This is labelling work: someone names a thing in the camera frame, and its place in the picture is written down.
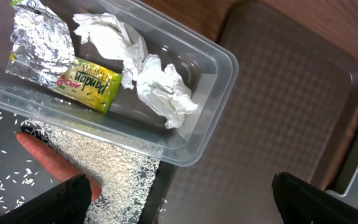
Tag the yellow foil snack wrapper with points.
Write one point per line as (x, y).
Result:
(43, 53)

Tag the black tray bin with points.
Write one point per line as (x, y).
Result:
(5, 155)

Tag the brown serving tray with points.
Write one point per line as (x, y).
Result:
(292, 102)

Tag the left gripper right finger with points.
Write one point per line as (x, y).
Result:
(299, 202)

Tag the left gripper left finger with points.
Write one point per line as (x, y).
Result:
(67, 202)

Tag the orange carrot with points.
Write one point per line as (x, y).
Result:
(54, 163)

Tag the spilled white rice grains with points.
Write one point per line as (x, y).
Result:
(104, 168)

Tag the white tissue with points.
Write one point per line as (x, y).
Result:
(163, 90)
(114, 40)

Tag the clear plastic bin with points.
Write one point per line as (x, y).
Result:
(207, 69)

